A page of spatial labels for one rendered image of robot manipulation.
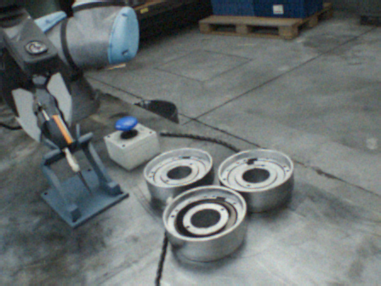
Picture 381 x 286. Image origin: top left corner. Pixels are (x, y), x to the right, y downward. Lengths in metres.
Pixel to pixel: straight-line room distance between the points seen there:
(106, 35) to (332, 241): 0.60
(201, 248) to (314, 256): 0.13
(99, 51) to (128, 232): 0.45
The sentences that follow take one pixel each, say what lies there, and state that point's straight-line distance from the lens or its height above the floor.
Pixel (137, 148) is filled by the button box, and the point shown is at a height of 0.83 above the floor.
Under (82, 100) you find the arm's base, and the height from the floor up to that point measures 0.84.
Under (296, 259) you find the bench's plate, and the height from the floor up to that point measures 0.80.
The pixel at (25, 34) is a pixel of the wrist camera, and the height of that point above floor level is 1.07.
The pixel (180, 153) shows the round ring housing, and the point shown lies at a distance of 0.66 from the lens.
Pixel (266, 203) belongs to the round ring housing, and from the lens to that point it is 0.55.
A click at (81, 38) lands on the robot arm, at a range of 0.91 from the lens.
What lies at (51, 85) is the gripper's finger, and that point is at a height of 0.98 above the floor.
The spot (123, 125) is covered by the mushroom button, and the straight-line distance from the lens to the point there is 0.71.
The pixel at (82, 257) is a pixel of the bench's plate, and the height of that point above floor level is 0.80.
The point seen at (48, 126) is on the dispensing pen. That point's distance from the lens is 0.64.
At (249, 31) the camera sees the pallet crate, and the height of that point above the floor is 0.05.
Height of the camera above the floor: 1.16
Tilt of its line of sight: 28 degrees down
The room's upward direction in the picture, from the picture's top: 12 degrees counter-clockwise
